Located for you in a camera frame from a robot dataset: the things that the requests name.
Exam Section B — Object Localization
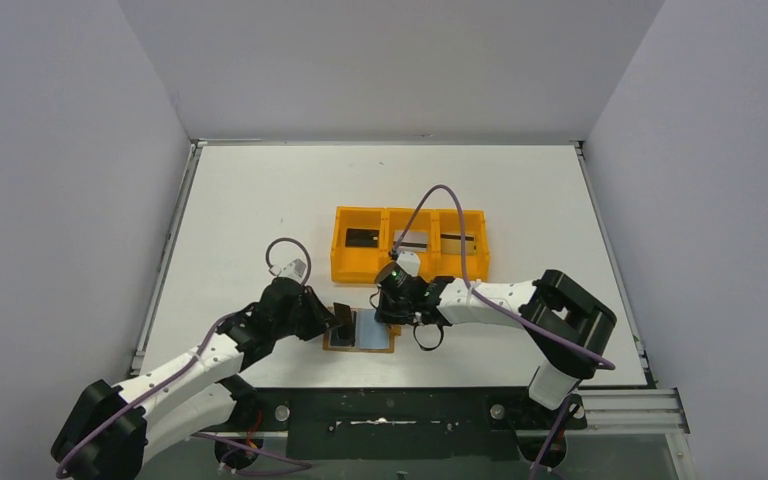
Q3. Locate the black card from holder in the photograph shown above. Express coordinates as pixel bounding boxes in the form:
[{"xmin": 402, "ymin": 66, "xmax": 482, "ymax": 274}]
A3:
[{"xmin": 328, "ymin": 303, "xmax": 356, "ymax": 348}]

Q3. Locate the orange leather card holder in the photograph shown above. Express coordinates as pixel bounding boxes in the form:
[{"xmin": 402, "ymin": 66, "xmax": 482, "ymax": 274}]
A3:
[{"xmin": 322, "ymin": 324, "xmax": 402, "ymax": 354}]

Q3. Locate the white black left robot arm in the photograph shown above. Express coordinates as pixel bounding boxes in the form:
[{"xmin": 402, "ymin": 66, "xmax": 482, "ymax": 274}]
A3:
[{"xmin": 51, "ymin": 278, "xmax": 341, "ymax": 479}]

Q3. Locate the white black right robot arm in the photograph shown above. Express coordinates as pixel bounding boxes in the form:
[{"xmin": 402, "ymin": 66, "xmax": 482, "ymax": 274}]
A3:
[{"xmin": 375, "ymin": 262, "xmax": 617, "ymax": 411}]

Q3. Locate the silver card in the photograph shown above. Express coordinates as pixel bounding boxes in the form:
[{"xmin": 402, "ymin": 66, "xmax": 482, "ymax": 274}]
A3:
[{"xmin": 393, "ymin": 230, "xmax": 429, "ymax": 252}]

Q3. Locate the gold card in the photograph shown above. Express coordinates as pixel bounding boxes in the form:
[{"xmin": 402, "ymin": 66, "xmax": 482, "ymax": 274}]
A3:
[{"xmin": 440, "ymin": 232, "xmax": 477, "ymax": 255}]

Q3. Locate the yellow right plastic bin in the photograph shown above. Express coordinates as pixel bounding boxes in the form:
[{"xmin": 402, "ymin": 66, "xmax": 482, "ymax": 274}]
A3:
[{"xmin": 433, "ymin": 209, "xmax": 491, "ymax": 281}]

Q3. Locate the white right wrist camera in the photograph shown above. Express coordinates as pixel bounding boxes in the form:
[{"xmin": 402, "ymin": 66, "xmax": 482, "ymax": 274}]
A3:
[{"xmin": 390, "ymin": 250, "xmax": 421, "ymax": 276}]

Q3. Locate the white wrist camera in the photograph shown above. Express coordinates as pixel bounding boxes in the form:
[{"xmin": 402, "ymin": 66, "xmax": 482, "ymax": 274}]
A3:
[
  {"xmin": 269, "ymin": 258, "xmax": 309, "ymax": 285},
  {"xmin": 390, "ymin": 250, "xmax": 421, "ymax": 276}
]

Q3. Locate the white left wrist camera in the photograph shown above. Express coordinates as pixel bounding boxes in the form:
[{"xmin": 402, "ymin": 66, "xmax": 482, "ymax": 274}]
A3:
[{"xmin": 269, "ymin": 258, "xmax": 309, "ymax": 285}]

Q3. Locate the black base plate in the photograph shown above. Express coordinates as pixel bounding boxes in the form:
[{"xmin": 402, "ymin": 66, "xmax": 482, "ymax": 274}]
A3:
[{"xmin": 208, "ymin": 387, "xmax": 588, "ymax": 461}]

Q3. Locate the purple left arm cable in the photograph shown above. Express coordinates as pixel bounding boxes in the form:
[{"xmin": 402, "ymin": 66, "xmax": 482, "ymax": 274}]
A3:
[{"xmin": 55, "ymin": 238, "xmax": 314, "ymax": 480}]

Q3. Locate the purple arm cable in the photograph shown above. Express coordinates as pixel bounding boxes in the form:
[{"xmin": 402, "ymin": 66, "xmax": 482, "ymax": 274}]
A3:
[
  {"xmin": 55, "ymin": 238, "xmax": 314, "ymax": 480},
  {"xmin": 389, "ymin": 184, "xmax": 617, "ymax": 372}
]

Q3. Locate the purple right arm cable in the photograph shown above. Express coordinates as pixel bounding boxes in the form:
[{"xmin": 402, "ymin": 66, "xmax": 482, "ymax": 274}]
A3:
[{"xmin": 389, "ymin": 184, "xmax": 617, "ymax": 372}]

